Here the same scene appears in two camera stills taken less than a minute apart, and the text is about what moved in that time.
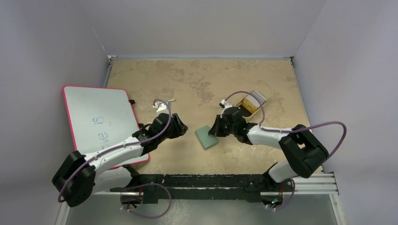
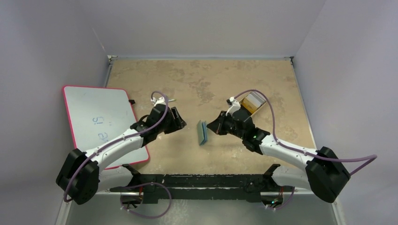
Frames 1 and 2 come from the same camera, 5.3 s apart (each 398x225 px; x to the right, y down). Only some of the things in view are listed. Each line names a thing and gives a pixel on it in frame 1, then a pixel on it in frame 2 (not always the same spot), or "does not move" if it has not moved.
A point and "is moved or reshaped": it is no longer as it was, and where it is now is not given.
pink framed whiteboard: x=100 y=117 does not move
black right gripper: x=218 y=126 does not move
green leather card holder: x=206 y=141 is moved or reshaped
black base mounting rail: x=158 y=188 does not move
